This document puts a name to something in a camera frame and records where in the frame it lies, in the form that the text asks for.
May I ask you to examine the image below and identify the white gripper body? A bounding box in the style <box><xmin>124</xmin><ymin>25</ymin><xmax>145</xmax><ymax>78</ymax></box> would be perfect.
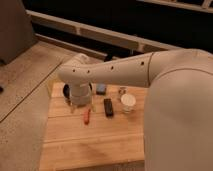
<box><xmin>69</xmin><ymin>83</ymin><xmax>92</xmax><ymax>106</ymax></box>

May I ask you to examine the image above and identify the grey cabinet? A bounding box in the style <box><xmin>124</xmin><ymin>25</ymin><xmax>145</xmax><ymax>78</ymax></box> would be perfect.
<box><xmin>0</xmin><ymin>0</ymin><xmax>37</xmax><ymax>64</ymax></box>

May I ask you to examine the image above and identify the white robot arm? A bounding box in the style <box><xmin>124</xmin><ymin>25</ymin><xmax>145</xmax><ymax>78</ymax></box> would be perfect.
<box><xmin>59</xmin><ymin>49</ymin><xmax>213</xmax><ymax>171</ymax></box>

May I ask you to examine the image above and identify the blue grey sponge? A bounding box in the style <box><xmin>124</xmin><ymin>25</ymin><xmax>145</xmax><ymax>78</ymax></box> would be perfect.
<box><xmin>96</xmin><ymin>84</ymin><xmax>106</xmax><ymax>95</ymax></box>

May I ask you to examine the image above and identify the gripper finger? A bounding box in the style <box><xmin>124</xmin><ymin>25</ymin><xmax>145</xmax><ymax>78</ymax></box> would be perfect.
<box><xmin>69</xmin><ymin>103</ymin><xmax>74</xmax><ymax>113</ymax></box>
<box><xmin>90</xmin><ymin>103</ymin><xmax>96</xmax><ymax>112</ymax></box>

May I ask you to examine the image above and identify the dark blue bowl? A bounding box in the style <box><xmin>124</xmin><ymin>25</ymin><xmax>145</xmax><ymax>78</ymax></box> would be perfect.
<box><xmin>63</xmin><ymin>83</ymin><xmax>92</xmax><ymax>99</ymax></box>

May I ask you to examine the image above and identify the black rectangular block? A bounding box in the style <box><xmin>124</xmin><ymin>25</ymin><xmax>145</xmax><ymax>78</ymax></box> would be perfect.
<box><xmin>104</xmin><ymin>98</ymin><xmax>114</xmax><ymax>117</ymax></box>

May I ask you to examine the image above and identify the white lidded cup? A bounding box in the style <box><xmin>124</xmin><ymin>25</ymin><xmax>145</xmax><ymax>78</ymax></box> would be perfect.
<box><xmin>121</xmin><ymin>93</ymin><xmax>136</xmax><ymax>113</ymax></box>

